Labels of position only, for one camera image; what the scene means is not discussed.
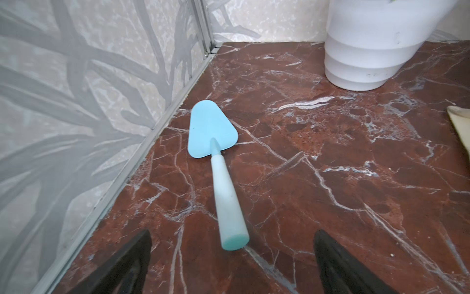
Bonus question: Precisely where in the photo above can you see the cream floral canvas bag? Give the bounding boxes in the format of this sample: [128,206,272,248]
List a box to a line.
[447,105,470,154]

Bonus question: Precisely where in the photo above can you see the potted plant red flowers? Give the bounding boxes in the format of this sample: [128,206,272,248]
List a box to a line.
[324,0,456,91]

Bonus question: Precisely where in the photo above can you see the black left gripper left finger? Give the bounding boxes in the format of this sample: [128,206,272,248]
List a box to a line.
[69,229,152,294]

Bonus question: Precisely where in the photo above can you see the light blue toy spatula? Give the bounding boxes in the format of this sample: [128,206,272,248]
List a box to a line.
[188,100,250,251]

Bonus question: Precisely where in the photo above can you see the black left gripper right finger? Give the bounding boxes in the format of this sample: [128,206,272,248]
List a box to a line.
[313,230,397,294]

